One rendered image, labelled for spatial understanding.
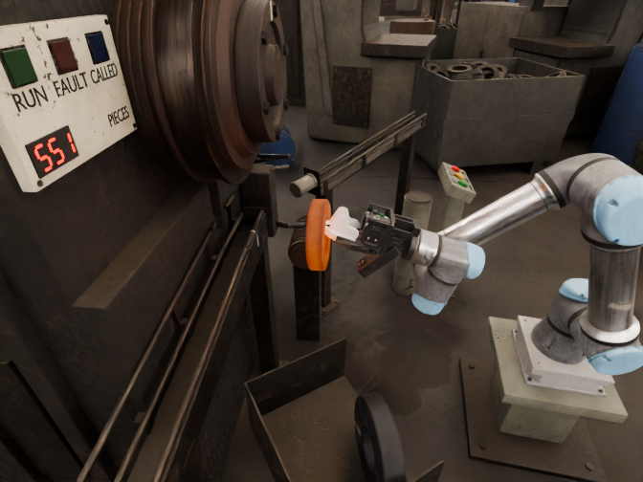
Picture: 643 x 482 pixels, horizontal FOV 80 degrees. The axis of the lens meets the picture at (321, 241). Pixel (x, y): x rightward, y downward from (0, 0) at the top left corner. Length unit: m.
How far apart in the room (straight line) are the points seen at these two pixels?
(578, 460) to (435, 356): 0.55
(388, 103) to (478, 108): 0.86
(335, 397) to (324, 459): 0.12
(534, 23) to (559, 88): 1.46
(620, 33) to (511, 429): 3.72
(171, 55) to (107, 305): 0.41
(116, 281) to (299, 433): 0.42
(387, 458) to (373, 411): 0.06
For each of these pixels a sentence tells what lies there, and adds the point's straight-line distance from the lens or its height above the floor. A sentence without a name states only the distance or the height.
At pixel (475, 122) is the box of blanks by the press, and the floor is 0.45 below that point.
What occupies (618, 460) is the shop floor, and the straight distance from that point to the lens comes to 1.72.
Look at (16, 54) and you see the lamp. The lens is 0.60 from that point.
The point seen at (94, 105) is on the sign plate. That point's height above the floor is 1.13.
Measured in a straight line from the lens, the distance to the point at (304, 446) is 0.77.
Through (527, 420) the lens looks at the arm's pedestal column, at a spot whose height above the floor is 0.11.
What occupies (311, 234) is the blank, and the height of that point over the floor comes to 0.87.
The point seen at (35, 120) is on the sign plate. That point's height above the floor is 1.14.
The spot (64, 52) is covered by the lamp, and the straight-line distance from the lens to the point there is 0.67.
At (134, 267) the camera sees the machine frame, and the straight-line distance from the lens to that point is 0.74.
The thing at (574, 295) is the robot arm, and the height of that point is 0.59.
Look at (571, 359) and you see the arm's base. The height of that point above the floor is 0.39.
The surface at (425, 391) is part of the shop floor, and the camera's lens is 1.61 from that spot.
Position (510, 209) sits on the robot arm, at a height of 0.85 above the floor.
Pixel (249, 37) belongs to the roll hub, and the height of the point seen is 1.20.
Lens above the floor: 1.28
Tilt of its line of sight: 34 degrees down
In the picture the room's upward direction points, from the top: straight up
